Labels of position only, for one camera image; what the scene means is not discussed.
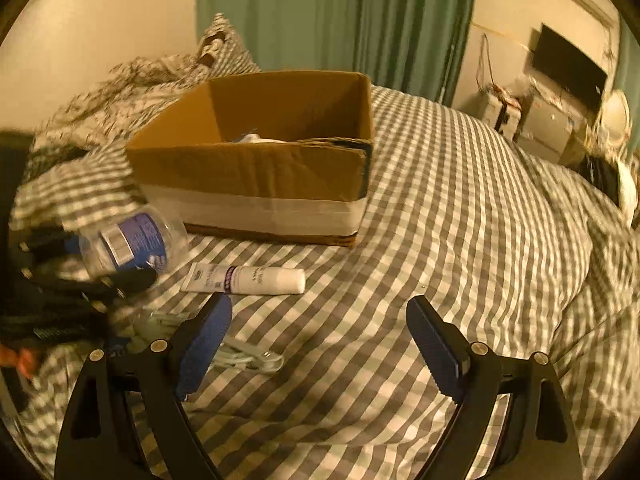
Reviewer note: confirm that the white cream tube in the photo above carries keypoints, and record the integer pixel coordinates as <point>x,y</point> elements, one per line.
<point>250,280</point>

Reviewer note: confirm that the clear plastic bottle blue label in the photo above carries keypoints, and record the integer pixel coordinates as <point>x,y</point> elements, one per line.
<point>131,242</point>

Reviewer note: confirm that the cardboard box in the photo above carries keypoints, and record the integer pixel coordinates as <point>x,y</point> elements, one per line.
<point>260,170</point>

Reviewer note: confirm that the black television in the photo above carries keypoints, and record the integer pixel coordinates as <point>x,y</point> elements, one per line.
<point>567,67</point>

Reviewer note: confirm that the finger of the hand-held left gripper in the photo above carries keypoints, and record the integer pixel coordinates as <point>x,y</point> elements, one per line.
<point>112,280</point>

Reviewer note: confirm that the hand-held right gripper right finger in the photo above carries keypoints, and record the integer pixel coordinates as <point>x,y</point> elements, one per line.
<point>436,347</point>

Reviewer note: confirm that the white item in box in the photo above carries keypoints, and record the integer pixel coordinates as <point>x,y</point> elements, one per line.
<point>255,138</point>

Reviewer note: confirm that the white cabinet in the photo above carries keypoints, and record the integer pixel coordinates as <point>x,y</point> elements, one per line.
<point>542,120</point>

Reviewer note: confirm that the leaf print blanket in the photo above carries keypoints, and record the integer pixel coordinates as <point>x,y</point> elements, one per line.
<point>100,95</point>

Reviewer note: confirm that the round white mirror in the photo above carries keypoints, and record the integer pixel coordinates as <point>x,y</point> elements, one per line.
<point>615,115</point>

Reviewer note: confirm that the grey checked bed sheet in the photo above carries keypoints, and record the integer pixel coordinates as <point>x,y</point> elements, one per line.
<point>400,260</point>

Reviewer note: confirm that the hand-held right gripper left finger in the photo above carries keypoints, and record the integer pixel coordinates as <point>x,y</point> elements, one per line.
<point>205,340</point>

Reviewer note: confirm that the checked pillow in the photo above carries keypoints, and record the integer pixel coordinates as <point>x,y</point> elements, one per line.
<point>225,50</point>

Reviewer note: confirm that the green curtain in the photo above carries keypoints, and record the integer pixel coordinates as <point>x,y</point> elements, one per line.
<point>340,15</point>

